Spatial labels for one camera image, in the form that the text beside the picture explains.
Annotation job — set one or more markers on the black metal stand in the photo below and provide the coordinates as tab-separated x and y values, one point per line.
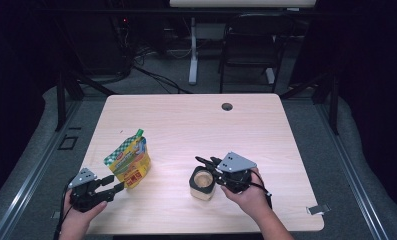
334	106
61	100

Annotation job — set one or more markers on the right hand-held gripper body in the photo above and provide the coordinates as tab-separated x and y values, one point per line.
234	163

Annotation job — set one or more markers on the yellow seasoning pouch green cap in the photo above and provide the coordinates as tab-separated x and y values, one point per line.
131	163

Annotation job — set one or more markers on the black folding chair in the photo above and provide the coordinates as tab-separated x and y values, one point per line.
252	36

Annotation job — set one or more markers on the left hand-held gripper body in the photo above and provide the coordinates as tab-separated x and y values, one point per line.
82	193

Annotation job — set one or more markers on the white desk with metal legs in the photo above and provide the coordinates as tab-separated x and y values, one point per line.
193	53

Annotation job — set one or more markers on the aluminium floor rail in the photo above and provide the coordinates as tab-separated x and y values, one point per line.
352	173
36	170

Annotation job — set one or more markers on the grey tape piece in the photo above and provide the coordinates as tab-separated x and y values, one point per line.
55	214
317	209

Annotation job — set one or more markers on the person's left hand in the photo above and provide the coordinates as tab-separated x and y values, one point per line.
74	223

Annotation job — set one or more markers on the person's right hand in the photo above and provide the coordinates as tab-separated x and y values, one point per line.
252	200

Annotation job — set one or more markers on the dark cabinet with red light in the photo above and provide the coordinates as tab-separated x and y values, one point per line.
99	43

